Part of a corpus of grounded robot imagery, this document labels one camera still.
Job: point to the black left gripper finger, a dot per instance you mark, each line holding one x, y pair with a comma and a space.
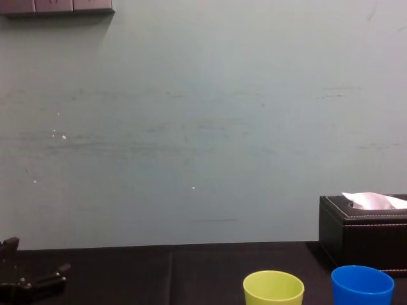
51, 277
9, 254

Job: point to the black table cloth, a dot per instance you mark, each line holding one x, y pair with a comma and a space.
152, 276

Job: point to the yellow-green plastic cup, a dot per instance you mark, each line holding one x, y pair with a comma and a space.
273, 290

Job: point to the black leather tissue box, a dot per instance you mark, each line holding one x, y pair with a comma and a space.
353, 238

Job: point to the blue plastic cup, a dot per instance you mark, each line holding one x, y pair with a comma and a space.
362, 294

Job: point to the white tissue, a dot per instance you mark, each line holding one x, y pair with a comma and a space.
372, 200

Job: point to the grey wall switch panel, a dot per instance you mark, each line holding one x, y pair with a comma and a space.
54, 5

